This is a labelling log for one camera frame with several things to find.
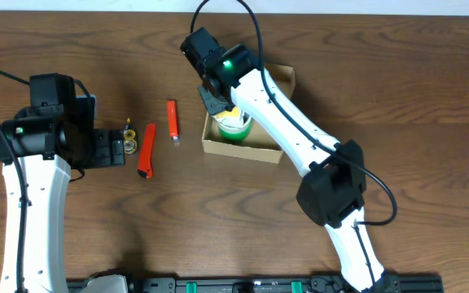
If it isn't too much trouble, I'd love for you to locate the orange lighter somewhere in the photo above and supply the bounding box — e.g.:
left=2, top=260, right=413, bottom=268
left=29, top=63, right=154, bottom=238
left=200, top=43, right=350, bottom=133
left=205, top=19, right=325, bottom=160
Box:
left=166, top=100, right=179, bottom=141

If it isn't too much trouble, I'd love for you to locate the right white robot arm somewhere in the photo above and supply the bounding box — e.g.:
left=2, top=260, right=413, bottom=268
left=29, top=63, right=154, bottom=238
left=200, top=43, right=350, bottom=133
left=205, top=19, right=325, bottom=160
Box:
left=180, top=28, right=387, bottom=292

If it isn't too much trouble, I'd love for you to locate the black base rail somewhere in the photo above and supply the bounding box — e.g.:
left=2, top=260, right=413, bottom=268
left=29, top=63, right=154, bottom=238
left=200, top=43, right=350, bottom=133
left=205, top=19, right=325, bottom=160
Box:
left=68, top=272, right=445, bottom=293

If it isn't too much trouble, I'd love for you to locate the cardboard box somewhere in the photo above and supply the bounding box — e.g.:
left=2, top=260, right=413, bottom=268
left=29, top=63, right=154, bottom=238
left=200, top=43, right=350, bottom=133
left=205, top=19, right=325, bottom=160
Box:
left=201, top=64, right=296, bottom=164

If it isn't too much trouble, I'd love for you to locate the orange utility knife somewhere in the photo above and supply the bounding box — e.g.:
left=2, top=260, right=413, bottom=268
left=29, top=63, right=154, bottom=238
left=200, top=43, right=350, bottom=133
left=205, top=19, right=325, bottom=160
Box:
left=138, top=123, right=156, bottom=179

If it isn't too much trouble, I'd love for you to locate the yellow sticky note pad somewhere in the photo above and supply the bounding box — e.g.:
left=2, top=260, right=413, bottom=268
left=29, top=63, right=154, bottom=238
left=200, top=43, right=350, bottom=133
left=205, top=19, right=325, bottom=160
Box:
left=213, top=107, right=244, bottom=129

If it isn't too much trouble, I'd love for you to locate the green tape roll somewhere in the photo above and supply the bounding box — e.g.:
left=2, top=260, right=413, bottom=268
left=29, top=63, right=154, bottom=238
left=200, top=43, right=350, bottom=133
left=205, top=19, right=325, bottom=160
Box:
left=217, top=114, right=253, bottom=142

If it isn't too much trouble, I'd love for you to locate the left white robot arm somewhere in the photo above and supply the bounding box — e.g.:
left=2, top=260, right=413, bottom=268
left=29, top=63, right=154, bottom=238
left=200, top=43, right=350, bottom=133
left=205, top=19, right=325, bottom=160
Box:
left=0, top=73, right=125, bottom=292

